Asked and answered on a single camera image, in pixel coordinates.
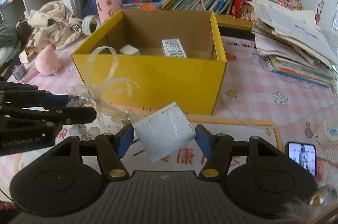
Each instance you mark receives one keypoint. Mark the white orange toothpaste box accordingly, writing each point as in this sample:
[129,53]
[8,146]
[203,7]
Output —
[174,47]

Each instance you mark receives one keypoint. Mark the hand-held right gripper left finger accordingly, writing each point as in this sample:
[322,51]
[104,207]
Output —
[124,139]

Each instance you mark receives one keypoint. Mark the wooden chessboard box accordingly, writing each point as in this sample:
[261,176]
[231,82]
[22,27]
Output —
[37,44]

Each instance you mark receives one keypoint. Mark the small white dispenser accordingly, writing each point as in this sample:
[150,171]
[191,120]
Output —
[327,133]

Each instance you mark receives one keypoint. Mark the clear tape roll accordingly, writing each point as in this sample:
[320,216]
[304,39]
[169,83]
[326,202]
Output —
[88,24]

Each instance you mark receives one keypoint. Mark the pink plush toy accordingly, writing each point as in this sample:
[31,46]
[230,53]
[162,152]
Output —
[48,60]

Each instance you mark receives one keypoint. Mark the white power adapter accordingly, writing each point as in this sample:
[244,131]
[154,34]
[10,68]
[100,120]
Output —
[165,131]

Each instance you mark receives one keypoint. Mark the small orange box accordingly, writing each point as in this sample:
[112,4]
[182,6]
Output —
[142,5]

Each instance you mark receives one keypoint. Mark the grey purple toy truck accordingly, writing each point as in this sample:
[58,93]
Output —
[18,72]

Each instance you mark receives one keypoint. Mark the yellow framed whiteboard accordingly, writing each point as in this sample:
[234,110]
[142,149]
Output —
[184,160]

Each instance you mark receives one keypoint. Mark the cream canvas bag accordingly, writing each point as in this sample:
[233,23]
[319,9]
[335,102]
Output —
[55,23]

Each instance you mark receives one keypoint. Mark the clear ribbon with pearls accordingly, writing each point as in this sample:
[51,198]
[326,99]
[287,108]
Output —
[88,98]

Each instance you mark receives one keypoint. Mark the yellow cardboard box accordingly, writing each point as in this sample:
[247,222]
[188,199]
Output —
[158,81]

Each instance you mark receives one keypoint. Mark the grey folded cloth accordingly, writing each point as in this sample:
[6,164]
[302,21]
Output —
[6,34]

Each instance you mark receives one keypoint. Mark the black smartphone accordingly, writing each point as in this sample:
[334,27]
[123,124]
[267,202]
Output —
[301,158]

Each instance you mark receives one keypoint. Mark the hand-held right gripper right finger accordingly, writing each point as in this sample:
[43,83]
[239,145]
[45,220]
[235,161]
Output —
[203,142]

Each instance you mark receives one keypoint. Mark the pink clear tube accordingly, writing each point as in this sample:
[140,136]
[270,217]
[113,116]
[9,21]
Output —
[29,75]

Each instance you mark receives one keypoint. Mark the pink checked tablecloth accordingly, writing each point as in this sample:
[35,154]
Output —
[250,73]

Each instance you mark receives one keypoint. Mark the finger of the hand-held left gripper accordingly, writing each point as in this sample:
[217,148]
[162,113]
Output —
[55,101]
[76,115]

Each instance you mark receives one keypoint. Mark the white soap block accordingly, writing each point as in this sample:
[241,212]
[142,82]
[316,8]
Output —
[129,50]

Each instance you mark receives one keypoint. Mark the stack of papers and booklets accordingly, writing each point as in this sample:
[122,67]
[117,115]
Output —
[295,42]

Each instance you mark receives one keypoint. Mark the pink cylindrical canister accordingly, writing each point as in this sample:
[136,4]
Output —
[108,6]

